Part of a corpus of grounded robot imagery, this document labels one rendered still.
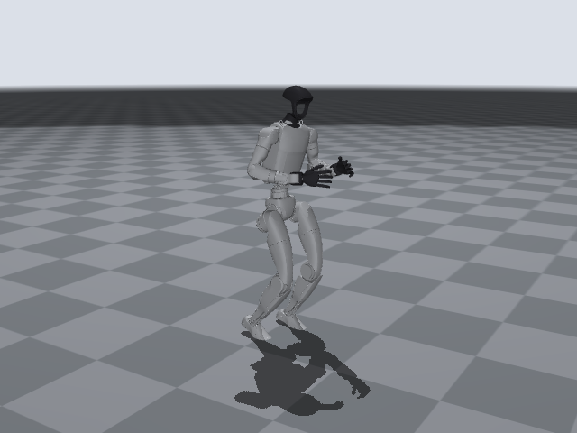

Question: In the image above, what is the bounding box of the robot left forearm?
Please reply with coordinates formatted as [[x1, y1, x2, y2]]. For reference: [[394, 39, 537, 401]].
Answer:
[[316, 159, 336, 176]]

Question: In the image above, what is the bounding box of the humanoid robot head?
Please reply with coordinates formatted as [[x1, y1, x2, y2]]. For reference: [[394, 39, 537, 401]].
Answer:
[[280, 86, 313, 128]]

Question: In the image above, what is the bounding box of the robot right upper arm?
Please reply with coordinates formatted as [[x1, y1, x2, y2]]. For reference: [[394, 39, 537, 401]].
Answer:
[[247, 126, 280, 180]]

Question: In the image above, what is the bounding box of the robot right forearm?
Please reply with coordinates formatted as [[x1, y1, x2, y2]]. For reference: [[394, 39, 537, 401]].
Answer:
[[249, 164, 299, 185]]

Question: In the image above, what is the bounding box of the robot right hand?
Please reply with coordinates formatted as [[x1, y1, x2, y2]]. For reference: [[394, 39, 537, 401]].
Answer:
[[290, 165, 333, 188]]

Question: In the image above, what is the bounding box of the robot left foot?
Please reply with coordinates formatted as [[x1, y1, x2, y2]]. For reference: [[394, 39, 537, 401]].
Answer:
[[276, 309, 307, 330]]

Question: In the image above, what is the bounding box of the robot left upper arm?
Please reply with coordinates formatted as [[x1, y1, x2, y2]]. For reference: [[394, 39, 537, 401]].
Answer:
[[306, 127, 321, 171]]

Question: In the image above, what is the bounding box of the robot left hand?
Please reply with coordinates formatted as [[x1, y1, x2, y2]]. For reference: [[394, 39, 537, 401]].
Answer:
[[330, 156, 354, 177]]

